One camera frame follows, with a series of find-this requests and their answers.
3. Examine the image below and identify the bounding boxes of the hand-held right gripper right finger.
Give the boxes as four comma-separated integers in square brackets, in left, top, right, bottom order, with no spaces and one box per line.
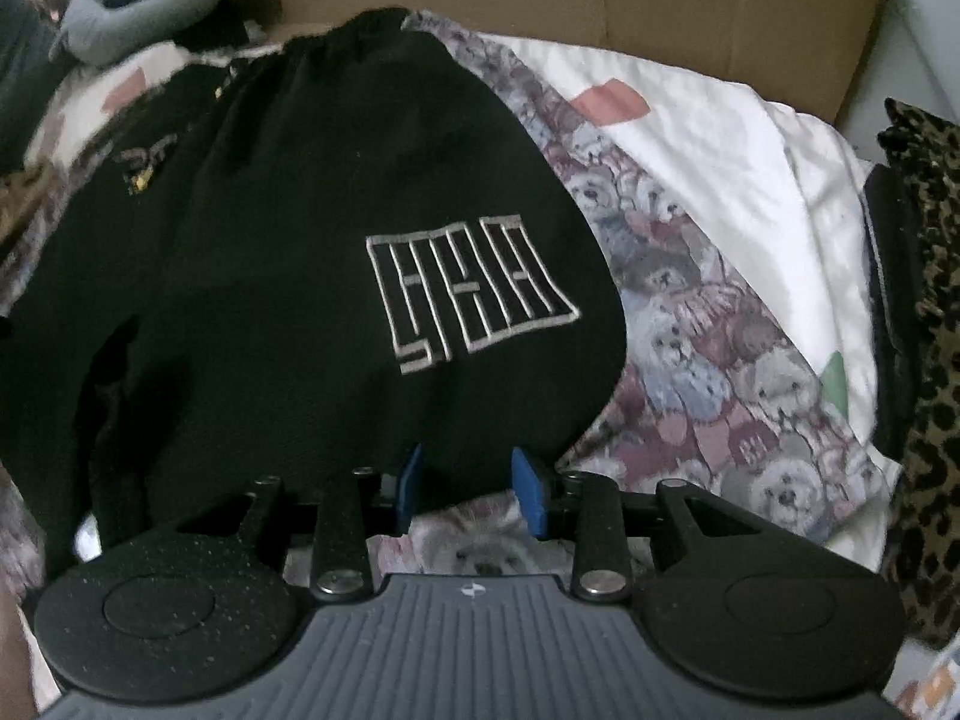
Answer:
[510,446,758,605]

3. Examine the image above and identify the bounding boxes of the black cloth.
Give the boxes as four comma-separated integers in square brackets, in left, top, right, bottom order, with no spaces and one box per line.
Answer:
[176,0,256,53]

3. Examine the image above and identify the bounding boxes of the grey neck pillow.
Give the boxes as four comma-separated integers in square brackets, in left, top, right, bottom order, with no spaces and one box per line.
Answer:
[49,0,230,65]

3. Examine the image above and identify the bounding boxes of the black bear-print pants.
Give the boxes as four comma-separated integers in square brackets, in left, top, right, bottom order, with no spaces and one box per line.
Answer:
[0,7,901,593]

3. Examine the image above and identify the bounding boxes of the leopard print cloth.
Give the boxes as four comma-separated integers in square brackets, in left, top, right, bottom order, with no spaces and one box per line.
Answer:
[862,97,960,650]

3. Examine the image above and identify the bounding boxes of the white printed bed sheet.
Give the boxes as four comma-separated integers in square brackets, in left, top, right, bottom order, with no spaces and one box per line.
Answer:
[22,30,882,571]

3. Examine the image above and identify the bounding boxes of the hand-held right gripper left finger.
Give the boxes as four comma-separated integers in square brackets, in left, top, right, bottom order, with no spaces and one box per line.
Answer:
[176,442,427,605]

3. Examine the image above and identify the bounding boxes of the dark green cushion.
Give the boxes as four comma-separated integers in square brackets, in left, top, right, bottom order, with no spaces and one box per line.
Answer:
[0,0,72,173]

